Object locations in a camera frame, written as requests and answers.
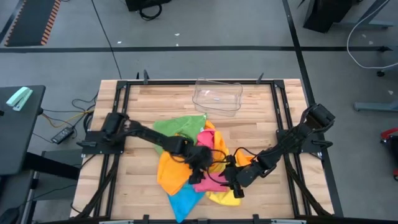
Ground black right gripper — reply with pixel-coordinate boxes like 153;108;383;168
218;154;259;200

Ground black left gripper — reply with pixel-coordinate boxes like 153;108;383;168
182;144;215;185

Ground orange microfiber towel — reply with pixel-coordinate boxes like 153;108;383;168
205;119;254;174
157;151;195;196

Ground yellow microfiber towel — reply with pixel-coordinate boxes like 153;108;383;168
205;189;242;207

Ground green microfiber towel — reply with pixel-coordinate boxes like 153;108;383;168
152;114;208;156

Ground blue microfiber towel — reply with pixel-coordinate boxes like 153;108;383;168
167;182;206;223

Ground clear plastic bin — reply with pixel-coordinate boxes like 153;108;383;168
192;77;244;118

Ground black power adapter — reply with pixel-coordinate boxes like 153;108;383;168
51;126;75;145

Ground black desk base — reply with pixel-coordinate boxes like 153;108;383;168
0;149;82;224

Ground grey metal desk foot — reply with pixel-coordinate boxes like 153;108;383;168
337;0;396;30
353;101;398;113

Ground black equipment box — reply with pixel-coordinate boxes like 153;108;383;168
125;0;172;12

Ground red and black cart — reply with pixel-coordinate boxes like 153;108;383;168
379;126;398;182

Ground black side table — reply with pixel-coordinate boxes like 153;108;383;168
0;85;47;177

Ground mint green stapler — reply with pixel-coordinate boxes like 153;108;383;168
5;86;34;112

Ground black cabinet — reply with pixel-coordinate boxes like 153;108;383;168
303;0;363;34

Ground black orange-edged floor mat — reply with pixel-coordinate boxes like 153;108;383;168
4;0;62;47

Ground black aluminium table frame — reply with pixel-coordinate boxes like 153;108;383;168
70;70;336;224

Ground yellow cable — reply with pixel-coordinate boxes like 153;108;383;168
42;108;95;128

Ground black coiled cable loop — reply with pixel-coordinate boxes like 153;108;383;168
139;2;163;21

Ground thin black floor cable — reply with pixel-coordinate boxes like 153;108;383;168
91;0;123;80

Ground white floor cable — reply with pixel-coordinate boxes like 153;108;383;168
346;0;398;70

